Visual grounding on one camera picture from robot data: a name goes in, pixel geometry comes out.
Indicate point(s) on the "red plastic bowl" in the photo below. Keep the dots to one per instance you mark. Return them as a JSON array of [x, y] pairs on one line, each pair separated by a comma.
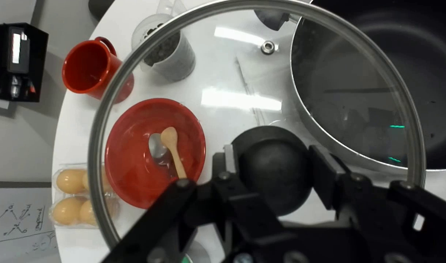
[[129, 160]]

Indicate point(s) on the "black cooking pot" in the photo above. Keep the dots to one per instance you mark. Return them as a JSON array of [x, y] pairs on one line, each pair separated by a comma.
[[427, 73]]

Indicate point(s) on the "glass lid black knob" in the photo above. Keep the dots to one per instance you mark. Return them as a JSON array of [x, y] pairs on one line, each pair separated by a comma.
[[273, 165]]

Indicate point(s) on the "red plastic cup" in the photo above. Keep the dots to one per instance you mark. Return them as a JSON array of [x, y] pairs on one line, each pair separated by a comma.
[[85, 67]]

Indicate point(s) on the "black open marker box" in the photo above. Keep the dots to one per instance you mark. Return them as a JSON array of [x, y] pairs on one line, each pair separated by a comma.
[[7, 62]]

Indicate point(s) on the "small wooden spoon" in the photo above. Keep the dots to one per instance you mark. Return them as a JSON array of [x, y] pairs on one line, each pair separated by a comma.
[[172, 146]]

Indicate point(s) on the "grey cup dark contents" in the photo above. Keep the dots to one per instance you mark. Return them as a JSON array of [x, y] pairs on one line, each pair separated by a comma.
[[178, 62]]

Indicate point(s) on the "small metal spoon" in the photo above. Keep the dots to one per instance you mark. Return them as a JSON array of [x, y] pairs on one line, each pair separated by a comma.
[[156, 147]]

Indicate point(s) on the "small leaning whiteboard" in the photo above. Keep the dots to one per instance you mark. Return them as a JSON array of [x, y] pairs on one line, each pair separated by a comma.
[[12, 213]]

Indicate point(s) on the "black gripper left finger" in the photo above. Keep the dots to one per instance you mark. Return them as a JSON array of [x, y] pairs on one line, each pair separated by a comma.
[[231, 194]]

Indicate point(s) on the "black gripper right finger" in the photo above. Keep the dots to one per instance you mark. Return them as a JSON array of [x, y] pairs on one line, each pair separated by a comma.
[[348, 189]]

